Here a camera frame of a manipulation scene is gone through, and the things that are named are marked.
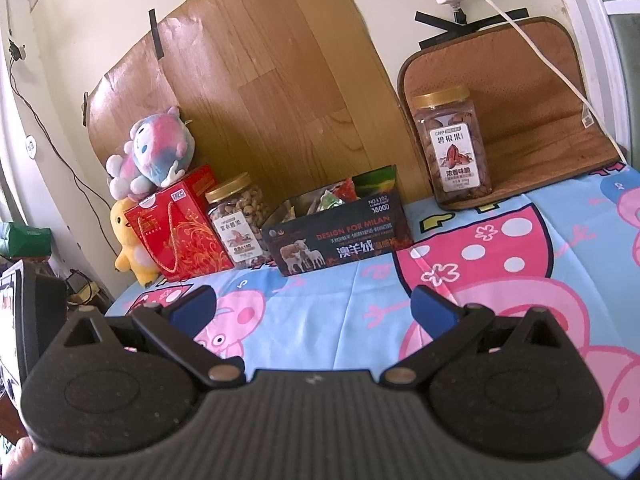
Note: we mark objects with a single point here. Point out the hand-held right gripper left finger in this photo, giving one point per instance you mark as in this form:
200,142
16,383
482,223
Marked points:
197,305

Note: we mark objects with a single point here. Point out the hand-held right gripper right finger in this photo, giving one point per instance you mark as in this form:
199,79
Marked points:
430,310

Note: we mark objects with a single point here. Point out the black cardboard box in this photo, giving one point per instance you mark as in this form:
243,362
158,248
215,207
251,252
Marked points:
340,245

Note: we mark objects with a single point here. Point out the person's left hand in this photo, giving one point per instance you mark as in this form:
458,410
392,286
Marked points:
17,460

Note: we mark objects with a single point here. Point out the red gift box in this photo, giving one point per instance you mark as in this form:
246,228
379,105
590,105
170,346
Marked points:
185,240

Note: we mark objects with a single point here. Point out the green bag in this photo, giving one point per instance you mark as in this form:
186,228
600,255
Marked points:
25,240

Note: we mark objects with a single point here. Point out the cashew jar with gold lid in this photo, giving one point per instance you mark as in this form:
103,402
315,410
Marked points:
235,230

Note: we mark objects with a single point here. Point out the yellow plush duck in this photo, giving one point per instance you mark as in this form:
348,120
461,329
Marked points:
127,240

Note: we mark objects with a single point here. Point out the printed blanket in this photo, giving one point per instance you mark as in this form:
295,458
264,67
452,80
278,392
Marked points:
325,310

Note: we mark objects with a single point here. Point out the bright green snack packet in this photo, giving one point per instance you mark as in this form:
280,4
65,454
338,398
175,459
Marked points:
327,201

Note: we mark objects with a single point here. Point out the nut jar with gold lid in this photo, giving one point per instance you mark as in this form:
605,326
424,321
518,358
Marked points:
452,160

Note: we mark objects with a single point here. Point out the pink and blue plush toy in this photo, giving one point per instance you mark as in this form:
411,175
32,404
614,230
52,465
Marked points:
155,145

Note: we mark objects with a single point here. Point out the brown seat cushion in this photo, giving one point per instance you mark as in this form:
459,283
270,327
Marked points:
525,110

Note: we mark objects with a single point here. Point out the wood pattern panel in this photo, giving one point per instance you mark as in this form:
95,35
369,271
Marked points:
275,85

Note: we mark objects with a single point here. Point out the black tape strip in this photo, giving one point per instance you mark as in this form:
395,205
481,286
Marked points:
157,32
480,20

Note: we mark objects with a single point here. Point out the white window frame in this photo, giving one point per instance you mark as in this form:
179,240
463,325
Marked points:
590,35

